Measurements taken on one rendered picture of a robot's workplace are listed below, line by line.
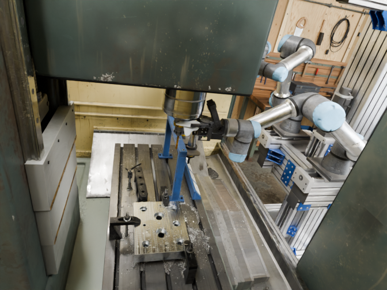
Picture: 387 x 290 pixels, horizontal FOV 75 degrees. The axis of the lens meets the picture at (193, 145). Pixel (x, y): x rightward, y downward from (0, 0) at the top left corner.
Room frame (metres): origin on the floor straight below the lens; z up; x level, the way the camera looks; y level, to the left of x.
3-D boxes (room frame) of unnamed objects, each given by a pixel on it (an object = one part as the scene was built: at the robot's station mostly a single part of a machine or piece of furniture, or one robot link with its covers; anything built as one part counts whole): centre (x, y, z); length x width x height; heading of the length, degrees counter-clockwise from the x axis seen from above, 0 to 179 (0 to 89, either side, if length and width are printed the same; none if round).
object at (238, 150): (1.01, -0.20, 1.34); 0.11 x 0.08 x 0.11; 16
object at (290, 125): (1.79, -0.68, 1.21); 0.15 x 0.15 x 0.10
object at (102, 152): (1.52, 0.26, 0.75); 0.89 x 0.70 x 0.26; 108
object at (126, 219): (0.78, 0.23, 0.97); 0.13 x 0.03 x 0.15; 108
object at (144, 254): (0.81, 0.08, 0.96); 0.29 x 0.23 x 0.05; 18
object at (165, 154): (1.50, 0.18, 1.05); 0.10 x 0.05 x 0.30; 108
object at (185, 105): (0.90, 0.07, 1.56); 0.16 x 0.16 x 0.12
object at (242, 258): (1.22, -0.25, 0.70); 0.90 x 0.30 x 0.16; 18
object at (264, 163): (1.78, -0.71, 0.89); 0.36 x 0.10 x 0.09; 108
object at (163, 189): (0.99, 0.10, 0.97); 0.13 x 0.03 x 0.15; 18
